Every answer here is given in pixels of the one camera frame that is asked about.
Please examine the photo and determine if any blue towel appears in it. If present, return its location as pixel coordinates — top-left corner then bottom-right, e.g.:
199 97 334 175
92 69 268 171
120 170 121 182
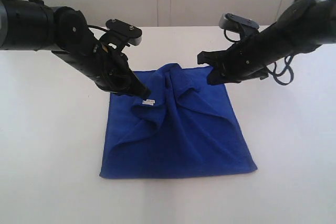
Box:
100 63 257 179

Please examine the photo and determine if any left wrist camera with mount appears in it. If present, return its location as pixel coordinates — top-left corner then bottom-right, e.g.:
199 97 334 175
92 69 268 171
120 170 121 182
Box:
99 19 143 52

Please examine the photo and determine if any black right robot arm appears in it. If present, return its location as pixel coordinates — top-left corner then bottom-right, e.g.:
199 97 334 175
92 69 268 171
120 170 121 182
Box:
197 0 335 85

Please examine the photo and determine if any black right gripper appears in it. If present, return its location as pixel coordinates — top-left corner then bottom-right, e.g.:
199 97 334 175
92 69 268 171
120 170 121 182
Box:
197 39 273 86

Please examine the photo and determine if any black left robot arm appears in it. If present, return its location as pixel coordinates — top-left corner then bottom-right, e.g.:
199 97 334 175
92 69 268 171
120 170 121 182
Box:
1 0 151 100

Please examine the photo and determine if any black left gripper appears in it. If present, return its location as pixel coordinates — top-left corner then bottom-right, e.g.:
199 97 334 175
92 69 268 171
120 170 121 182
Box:
89 42 151 98

